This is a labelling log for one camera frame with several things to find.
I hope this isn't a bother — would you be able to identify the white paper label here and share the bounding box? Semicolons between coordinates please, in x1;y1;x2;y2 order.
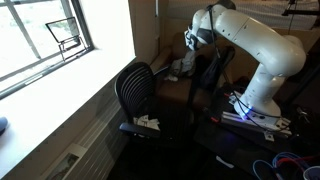
215;155;236;169

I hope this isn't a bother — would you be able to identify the dark blue cloth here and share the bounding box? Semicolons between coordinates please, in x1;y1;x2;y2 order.
191;54;211;83

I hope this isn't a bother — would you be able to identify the window frame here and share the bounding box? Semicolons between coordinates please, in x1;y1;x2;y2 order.
0;0;95;101

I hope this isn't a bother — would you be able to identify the black red bar clamp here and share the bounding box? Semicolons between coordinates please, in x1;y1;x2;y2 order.
222;91;235;100
202;106;222;124

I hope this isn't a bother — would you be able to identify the brown leather armchair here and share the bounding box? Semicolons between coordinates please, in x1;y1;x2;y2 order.
149;31;255;112

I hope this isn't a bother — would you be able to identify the khaki grey cloth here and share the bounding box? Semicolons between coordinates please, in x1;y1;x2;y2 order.
169;49;198;78

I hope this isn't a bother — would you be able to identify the black framed stand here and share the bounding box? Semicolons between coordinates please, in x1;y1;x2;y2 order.
45;16;89;62

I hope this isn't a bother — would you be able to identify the dark grey backpack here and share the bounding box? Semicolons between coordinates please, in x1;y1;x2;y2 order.
186;44;236;108

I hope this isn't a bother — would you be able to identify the blue cable bundle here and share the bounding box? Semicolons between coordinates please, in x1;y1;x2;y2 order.
251;151;320;180

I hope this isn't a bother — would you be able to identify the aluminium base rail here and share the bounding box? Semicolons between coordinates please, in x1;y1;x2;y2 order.
219;109;293;140

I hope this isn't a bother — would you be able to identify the black slatted office chair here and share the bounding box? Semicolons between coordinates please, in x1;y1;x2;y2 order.
114;61;196;148

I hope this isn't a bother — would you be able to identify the white wall radiator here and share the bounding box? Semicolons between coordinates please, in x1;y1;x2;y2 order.
39;99;132;180

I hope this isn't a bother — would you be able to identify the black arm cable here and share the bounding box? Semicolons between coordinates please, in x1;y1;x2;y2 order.
205;4;292;135

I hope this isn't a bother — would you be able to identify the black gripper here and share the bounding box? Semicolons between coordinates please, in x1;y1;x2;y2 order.
183;24;201;52

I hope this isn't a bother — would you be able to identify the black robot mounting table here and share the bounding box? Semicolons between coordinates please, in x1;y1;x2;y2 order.
192;83;320;180

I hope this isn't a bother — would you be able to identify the small white cloth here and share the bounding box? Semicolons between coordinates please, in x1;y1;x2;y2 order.
162;73;180;83

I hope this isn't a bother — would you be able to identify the black tripod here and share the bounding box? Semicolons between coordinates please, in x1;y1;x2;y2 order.
281;0;320;17

